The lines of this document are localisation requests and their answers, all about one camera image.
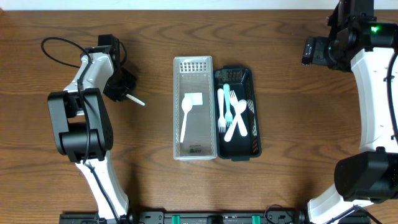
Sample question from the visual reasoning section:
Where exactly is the white spoon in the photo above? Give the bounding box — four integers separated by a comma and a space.
224, 100, 247, 142
180, 97, 193, 143
126, 94, 146, 106

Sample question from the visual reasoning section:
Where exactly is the white fork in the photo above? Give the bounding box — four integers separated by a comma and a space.
217, 88, 226, 133

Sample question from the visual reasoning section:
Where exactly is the pale green plastic fork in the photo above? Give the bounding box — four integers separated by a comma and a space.
223, 83, 233, 127

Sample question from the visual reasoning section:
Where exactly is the white fork diagonal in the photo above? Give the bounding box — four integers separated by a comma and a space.
229, 90, 248, 137

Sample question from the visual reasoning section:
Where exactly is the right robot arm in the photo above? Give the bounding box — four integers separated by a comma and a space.
300, 0, 397, 223

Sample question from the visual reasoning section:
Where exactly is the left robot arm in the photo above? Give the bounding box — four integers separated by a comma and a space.
47, 34, 138, 223

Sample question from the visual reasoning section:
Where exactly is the clear plastic perforated basket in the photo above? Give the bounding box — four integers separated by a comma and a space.
173, 56, 217, 161

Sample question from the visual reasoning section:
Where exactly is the black plastic perforated basket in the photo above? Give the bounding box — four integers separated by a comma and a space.
214, 65, 262, 161

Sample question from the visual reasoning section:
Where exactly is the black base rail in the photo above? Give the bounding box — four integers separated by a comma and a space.
59, 208, 371, 224

